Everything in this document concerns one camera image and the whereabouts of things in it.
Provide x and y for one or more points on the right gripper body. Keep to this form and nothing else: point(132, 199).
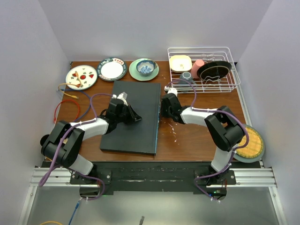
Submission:
point(166, 112)

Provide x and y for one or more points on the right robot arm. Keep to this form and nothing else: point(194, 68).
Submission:
point(225, 129)

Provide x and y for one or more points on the grey plate with yellow mat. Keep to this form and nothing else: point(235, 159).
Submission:
point(254, 150)

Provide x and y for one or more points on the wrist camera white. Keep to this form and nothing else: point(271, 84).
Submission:
point(170, 90)
point(123, 97)

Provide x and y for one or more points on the white plate dark green rim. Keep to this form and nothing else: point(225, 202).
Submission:
point(111, 69)

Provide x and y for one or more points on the blue white patterned bowl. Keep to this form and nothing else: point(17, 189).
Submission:
point(146, 67)

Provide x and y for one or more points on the white wire dish rack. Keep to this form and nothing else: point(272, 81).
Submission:
point(210, 54)

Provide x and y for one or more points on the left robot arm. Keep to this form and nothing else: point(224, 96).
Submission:
point(62, 145)

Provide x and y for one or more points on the pink cup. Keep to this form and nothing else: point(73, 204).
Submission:
point(197, 64)

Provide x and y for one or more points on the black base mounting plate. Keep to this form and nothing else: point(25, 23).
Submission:
point(162, 177)

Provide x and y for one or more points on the black round plate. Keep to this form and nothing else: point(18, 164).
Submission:
point(213, 71)

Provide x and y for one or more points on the black network switch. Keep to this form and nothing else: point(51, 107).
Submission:
point(137, 131)

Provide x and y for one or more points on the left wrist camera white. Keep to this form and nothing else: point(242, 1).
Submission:
point(123, 97)

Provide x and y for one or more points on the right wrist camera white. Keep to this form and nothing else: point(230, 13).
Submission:
point(170, 90)

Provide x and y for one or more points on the light green plate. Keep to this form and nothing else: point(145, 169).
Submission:
point(140, 77)

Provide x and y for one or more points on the white strawberry pattern plate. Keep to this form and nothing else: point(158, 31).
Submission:
point(81, 77)

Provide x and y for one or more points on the grey mug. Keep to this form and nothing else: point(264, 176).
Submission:
point(186, 81)

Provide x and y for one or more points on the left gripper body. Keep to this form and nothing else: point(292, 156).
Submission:
point(125, 117)

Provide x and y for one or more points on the black cup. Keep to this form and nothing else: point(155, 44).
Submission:
point(43, 139)

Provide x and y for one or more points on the cream square plate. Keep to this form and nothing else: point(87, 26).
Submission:
point(180, 63)

